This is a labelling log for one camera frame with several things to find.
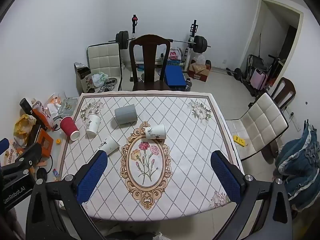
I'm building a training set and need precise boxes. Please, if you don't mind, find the blue bench pad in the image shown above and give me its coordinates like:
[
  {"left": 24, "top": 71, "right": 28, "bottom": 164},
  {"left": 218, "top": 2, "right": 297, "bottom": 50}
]
[{"left": 164, "top": 65, "right": 187, "bottom": 88}]

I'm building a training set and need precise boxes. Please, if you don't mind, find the brown printed carton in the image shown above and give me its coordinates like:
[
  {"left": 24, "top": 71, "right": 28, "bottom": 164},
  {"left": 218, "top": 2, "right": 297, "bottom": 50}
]
[{"left": 74, "top": 62, "right": 95, "bottom": 93}]

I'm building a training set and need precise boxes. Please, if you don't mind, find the green white plastic bag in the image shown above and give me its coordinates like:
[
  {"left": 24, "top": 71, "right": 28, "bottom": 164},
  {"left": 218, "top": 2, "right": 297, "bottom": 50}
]
[{"left": 91, "top": 72, "right": 109, "bottom": 87}]

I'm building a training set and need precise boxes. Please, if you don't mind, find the yellow tool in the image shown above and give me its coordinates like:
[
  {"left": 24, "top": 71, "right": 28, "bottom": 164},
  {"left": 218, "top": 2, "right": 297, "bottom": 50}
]
[{"left": 233, "top": 135, "right": 247, "bottom": 147}]

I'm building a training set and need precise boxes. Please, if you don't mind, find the orange packet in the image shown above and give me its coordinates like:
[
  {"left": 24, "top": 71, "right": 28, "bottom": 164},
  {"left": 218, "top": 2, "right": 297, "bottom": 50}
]
[{"left": 32, "top": 101, "right": 54, "bottom": 128}]

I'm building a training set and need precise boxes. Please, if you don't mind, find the black scooter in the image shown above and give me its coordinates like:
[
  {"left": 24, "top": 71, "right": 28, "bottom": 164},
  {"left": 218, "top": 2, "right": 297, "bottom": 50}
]
[{"left": 268, "top": 54, "right": 282, "bottom": 80}]

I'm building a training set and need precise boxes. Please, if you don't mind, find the short black barbell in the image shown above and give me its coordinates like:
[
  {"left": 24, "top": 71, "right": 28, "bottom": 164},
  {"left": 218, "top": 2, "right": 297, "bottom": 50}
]
[{"left": 226, "top": 67, "right": 242, "bottom": 80}]

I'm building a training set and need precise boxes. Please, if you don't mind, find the red paper cup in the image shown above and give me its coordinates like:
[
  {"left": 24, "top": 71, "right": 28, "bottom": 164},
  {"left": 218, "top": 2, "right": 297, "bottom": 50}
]
[{"left": 59, "top": 116, "right": 80, "bottom": 141}]

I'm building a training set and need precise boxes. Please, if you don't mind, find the black cylinder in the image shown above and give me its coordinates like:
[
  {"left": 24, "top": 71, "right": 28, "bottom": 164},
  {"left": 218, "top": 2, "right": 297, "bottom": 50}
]
[{"left": 19, "top": 98, "right": 33, "bottom": 112}]

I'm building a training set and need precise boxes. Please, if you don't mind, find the white paper cup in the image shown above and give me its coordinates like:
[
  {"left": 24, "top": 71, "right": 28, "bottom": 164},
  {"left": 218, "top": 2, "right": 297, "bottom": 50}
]
[
  {"left": 145, "top": 124, "right": 167, "bottom": 140},
  {"left": 86, "top": 114, "right": 102, "bottom": 137},
  {"left": 99, "top": 135, "right": 120, "bottom": 157}
]

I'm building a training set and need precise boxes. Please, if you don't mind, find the folding cart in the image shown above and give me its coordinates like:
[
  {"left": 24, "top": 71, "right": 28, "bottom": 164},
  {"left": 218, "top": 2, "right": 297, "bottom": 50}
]
[{"left": 246, "top": 54, "right": 265, "bottom": 80}]

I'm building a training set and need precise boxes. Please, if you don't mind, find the dark wooden chair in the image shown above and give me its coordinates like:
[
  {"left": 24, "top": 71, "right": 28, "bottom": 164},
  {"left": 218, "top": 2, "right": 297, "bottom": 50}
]
[
  {"left": 271, "top": 77, "right": 296, "bottom": 110},
  {"left": 128, "top": 34, "right": 171, "bottom": 92}
]

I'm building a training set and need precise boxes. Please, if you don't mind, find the floral printed tablecloth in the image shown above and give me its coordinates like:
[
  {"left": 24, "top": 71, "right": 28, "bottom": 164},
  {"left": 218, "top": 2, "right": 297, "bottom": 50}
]
[{"left": 58, "top": 91, "right": 245, "bottom": 222}]

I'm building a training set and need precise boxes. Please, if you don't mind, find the black cable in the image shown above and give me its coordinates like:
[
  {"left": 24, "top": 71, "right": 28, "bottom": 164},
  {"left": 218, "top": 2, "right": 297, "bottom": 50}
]
[{"left": 51, "top": 115, "right": 63, "bottom": 131}]

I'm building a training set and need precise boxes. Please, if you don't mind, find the yellow plastic bag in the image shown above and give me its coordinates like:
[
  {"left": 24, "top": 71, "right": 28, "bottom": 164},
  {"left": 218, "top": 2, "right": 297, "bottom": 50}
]
[{"left": 14, "top": 114, "right": 37, "bottom": 148}]

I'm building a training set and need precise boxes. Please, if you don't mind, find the blue denim cloth pile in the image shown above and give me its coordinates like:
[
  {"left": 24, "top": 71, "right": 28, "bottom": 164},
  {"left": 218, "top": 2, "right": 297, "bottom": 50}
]
[{"left": 275, "top": 124, "right": 320, "bottom": 212}]

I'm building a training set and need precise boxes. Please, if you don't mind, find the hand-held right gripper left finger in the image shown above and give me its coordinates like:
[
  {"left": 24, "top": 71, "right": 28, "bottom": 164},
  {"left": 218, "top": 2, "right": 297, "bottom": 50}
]
[{"left": 26, "top": 150, "right": 108, "bottom": 240}]

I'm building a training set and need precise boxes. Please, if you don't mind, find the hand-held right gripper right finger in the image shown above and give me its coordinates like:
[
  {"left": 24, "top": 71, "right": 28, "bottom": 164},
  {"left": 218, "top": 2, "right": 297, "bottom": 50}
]
[{"left": 211, "top": 151, "right": 293, "bottom": 240}]

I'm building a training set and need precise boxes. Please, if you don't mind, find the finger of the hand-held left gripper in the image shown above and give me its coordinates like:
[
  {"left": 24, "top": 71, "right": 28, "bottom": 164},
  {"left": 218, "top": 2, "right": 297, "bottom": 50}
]
[
  {"left": 0, "top": 138, "right": 10, "bottom": 155},
  {"left": 7, "top": 142, "right": 43, "bottom": 174}
]

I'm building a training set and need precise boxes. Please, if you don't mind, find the white padded chair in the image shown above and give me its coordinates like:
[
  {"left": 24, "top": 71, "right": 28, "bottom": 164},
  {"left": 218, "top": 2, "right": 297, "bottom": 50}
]
[
  {"left": 225, "top": 92, "right": 289, "bottom": 162},
  {"left": 87, "top": 42, "right": 123, "bottom": 92}
]

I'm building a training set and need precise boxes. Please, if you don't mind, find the orange box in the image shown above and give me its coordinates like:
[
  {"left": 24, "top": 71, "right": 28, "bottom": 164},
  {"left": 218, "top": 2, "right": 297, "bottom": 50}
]
[{"left": 26, "top": 125, "right": 54, "bottom": 160}]

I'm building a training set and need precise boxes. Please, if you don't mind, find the pink suitcase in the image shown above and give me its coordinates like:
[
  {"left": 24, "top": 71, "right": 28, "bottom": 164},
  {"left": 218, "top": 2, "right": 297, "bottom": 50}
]
[{"left": 250, "top": 69, "right": 268, "bottom": 91}]

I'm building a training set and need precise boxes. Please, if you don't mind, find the glass ashtray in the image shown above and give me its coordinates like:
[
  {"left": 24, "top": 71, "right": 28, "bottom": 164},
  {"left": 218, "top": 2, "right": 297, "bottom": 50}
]
[{"left": 59, "top": 98, "right": 78, "bottom": 115}]

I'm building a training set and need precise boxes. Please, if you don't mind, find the silver metal dish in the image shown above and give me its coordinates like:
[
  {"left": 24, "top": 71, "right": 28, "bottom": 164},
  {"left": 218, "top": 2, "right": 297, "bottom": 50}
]
[{"left": 100, "top": 77, "right": 118, "bottom": 92}]

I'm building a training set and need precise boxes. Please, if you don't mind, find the grey cup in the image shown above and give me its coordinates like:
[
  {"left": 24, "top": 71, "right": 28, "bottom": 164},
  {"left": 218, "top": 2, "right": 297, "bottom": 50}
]
[{"left": 114, "top": 104, "right": 138, "bottom": 125}]

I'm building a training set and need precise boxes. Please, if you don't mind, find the weight bench rack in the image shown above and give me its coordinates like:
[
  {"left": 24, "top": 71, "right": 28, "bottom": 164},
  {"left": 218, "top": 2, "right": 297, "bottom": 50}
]
[{"left": 129, "top": 14, "right": 200, "bottom": 80}]

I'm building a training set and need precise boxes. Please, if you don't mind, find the brown cardboard box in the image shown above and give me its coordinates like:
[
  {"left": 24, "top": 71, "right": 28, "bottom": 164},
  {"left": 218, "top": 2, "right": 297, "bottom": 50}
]
[{"left": 187, "top": 59, "right": 212, "bottom": 82}]

